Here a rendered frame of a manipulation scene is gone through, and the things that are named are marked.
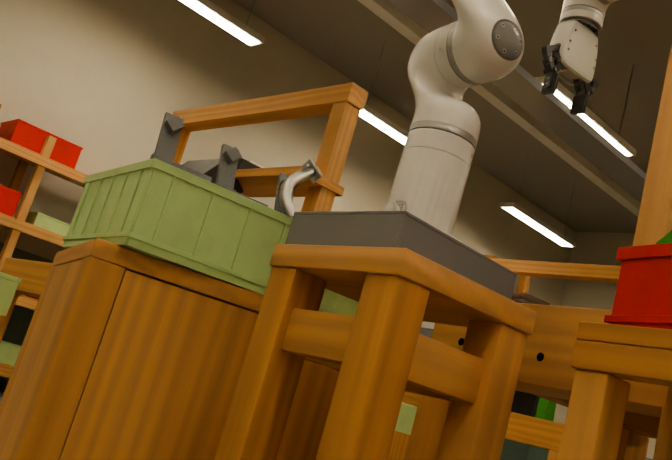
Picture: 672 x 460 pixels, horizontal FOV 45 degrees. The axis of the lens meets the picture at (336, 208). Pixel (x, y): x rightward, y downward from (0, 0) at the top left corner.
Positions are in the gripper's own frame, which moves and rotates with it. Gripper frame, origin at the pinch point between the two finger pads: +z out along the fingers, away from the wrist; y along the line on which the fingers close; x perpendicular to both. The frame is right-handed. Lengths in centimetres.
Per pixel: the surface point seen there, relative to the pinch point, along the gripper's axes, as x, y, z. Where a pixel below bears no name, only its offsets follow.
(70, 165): -616, -82, -73
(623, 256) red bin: 36, 21, 39
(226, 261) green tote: -40, 39, 47
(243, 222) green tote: -40, 38, 39
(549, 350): 5.2, -4.9, 48.4
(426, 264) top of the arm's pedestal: 14, 36, 46
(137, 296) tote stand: -43, 53, 59
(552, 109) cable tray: -297, -319, -191
